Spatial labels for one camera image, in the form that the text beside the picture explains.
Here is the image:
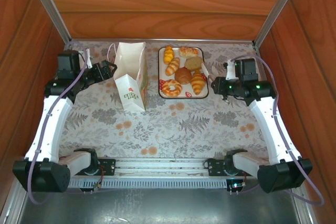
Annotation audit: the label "golden croissant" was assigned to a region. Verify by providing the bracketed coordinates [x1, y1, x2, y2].
[190, 70, 206, 95]

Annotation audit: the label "white paper bag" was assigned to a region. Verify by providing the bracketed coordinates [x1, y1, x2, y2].
[107, 41, 149, 112]

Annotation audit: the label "round brown bun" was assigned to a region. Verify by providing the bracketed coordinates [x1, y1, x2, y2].
[174, 67, 193, 85]

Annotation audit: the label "strawberry print tray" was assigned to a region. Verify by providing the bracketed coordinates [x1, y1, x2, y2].
[157, 47, 209, 100]

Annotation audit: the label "striped orange bread roll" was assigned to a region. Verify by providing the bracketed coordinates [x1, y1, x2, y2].
[165, 57, 181, 77]

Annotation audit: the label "yellow corn shaped bread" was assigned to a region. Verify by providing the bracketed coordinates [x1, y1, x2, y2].
[163, 45, 175, 65]

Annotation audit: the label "glazed ring bread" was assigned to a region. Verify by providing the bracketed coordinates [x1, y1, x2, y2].
[161, 79, 183, 97]

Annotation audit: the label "brown oat bread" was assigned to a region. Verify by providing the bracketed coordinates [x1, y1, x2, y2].
[184, 56, 205, 72]

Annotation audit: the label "flat cheese topped bread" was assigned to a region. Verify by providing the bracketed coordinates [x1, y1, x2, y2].
[179, 46, 200, 59]

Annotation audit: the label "floral tablecloth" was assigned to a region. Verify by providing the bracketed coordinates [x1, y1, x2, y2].
[59, 40, 271, 159]

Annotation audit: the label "circuit board with green light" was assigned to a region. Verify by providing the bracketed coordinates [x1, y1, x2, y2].
[227, 178, 247, 195]

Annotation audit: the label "grey metal sheet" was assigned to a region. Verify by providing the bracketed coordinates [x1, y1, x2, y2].
[18, 188, 300, 224]

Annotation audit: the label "aluminium frame rail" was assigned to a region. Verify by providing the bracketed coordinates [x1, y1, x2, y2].
[253, 42, 266, 62]
[0, 182, 28, 224]
[291, 191, 316, 224]

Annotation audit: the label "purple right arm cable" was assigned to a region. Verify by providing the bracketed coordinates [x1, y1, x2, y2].
[230, 55, 325, 207]

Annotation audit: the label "aluminium frame post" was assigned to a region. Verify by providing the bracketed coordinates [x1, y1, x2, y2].
[25, 0, 72, 43]
[253, 0, 306, 49]

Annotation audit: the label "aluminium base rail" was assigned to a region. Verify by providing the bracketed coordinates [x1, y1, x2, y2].
[112, 157, 211, 177]

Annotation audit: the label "slotted grey cable duct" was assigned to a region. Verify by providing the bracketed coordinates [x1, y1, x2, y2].
[68, 176, 229, 189]

